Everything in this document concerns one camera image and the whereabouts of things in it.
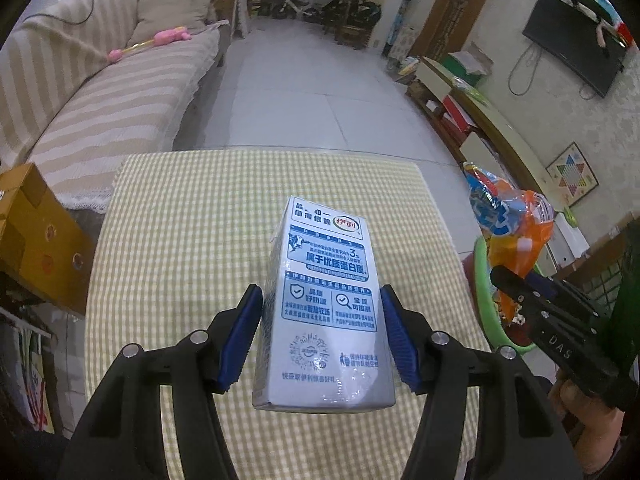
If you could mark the beige sofa cushion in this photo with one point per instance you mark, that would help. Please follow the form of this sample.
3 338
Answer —
157 15

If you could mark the pink toy wand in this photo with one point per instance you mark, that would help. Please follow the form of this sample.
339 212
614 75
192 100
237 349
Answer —
160 39

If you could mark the orange cardboard box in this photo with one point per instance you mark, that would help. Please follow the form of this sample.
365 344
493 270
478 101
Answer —
45 255

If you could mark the green rimmed red trash bin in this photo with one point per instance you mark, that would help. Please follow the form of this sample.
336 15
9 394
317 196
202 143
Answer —
476 270

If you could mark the white bicycle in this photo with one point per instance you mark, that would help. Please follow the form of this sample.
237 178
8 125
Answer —
289 10

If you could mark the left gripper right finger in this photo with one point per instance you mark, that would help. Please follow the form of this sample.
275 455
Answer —
518 434

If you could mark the white blue milk carton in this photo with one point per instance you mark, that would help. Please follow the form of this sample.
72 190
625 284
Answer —
322 345

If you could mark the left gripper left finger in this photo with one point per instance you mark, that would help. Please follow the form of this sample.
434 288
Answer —
120 433

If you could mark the orange plastic bag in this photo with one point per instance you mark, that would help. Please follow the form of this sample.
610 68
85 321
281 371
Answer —
516 225

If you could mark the black wall television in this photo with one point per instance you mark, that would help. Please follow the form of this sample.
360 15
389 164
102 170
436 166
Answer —
571 36

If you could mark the right hand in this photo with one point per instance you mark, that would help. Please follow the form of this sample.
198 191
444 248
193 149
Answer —
601 425

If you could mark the white box by cabinet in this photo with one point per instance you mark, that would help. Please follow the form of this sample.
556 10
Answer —
566 244

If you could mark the green box with papers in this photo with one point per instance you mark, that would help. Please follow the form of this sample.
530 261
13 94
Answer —
471 64

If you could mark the long low TV cabinet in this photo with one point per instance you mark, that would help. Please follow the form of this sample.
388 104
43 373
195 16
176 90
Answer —
456 110

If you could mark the chinese checkers board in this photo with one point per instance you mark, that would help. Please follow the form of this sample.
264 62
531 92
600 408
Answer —
572 175

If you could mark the beige striped sofa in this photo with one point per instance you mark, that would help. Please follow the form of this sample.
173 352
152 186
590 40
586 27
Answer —
75 115

